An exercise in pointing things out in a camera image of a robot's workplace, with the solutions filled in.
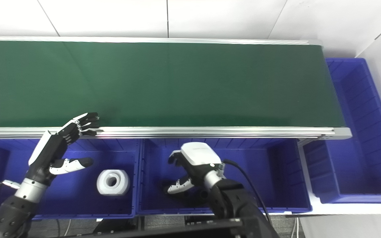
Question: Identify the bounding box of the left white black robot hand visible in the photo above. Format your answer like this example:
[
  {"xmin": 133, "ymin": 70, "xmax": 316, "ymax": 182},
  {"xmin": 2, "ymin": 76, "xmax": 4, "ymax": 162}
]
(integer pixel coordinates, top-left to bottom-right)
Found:
[{"xmin": 28, "ymin": 112, "xmax": 100, "ymax": 185}]

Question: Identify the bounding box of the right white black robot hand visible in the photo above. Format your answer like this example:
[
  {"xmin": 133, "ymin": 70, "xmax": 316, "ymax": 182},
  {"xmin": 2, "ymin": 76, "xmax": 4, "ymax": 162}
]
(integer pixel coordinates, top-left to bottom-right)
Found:
[{"xmin": 167, "ymin": 142, "xmax": 226, "ymax": 195}]

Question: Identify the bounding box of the green conveyor belt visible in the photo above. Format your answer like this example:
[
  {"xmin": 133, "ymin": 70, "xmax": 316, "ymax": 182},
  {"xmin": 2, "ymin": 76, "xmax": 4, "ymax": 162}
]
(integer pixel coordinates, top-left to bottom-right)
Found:
[
  {"xmin": 0, "ymin": 36, "xmax": 353, "ymax": 140},
  {"xmin": 0, "ymin": 41, "xmax": 346, "ymax": 128}
]

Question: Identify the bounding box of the blue plastic bin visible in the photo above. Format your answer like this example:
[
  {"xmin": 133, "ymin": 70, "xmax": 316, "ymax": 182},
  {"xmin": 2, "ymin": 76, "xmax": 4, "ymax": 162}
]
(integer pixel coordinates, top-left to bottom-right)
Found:
[
  {"xmin": 303, "ymin": 58, "xmax": 381, "ymax": 204},
  {"xmin": 0, "ymin": 139, "xmax": 141, "ymax": 220},
  {"xmin": 137, "ymin": 138, "xmax": 313, "ymax": 215}
]

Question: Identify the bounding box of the white cylindrical part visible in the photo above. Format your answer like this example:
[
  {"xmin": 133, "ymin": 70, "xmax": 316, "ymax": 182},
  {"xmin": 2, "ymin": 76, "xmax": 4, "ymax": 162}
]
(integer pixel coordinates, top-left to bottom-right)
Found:
[{"xmin": 97, "ymin": 169, "xmax": 131, "ymax": 196}]

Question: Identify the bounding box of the black robot torso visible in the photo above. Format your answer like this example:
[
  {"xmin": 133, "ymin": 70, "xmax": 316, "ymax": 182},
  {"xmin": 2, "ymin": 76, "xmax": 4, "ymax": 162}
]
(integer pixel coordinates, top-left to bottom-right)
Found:
[{"xmin": 58, "ymin": 215, "xmax": 244, "ymax": 238}]

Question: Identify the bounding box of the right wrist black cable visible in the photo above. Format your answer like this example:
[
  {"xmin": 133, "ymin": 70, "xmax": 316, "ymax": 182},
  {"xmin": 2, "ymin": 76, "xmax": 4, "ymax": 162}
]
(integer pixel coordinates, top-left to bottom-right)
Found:
[{"xmin": 222, "ymin": 159, "xmax": 273, "ymax": 226}]

